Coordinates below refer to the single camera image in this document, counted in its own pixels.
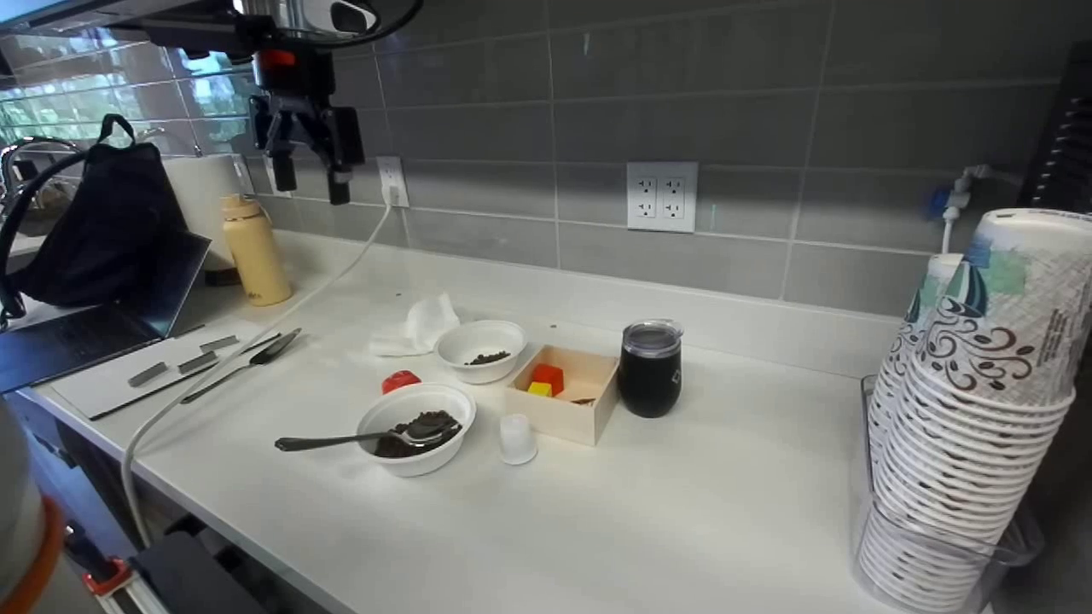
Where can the blue spray bottle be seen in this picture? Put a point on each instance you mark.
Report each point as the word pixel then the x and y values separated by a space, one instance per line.
pixel 955 199

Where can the wooden box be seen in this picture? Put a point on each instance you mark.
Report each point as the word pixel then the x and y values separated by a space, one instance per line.
pixel 582 411

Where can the red small object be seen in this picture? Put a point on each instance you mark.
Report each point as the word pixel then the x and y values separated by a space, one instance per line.
pixel 398 381

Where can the yellow block in box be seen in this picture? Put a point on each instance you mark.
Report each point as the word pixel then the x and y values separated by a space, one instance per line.
pixel 542 390

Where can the clear cup holder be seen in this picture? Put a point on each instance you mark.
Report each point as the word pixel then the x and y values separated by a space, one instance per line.
pixel 921 571

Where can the dark purple tumbler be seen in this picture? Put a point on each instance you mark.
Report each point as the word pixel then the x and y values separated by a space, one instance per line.
pixel 649 374

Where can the metal spoon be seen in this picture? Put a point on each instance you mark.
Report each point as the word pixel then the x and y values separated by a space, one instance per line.
pixel 362 434

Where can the white wall outlet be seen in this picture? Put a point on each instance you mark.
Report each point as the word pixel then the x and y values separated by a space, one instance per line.
pixel 664 197

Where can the near white bowl with beans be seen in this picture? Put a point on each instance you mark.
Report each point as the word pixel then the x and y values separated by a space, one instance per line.
pixel 408 404

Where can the red block in box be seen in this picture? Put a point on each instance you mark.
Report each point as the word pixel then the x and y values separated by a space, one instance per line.
pixel 548 374

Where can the black knife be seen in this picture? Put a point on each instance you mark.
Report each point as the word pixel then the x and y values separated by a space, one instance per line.
pixel 180 381

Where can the far white bowl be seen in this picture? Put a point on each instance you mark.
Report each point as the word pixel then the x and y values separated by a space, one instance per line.
pixel 482 348

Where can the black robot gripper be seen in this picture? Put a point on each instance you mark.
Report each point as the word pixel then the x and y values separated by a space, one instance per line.
pixel 296 107

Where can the black fork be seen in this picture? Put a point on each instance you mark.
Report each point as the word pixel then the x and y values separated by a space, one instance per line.
pixel 263 356

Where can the black backpack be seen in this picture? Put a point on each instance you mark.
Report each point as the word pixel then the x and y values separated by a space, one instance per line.
pixel 119 222

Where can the white plug outlet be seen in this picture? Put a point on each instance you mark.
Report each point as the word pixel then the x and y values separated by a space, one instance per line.
pixel 395 182

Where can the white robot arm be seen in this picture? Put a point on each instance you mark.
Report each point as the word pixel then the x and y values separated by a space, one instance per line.
pixel 243 30

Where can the patterned paper cup stack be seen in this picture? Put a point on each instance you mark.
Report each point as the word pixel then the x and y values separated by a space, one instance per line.
pixel 990 381

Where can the small clear plastic cup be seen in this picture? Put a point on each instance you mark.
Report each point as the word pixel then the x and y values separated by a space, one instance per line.
pixel 518 438

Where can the crumpled white plastic wrap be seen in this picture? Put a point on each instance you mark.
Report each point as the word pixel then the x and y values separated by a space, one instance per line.
pixel 421 329

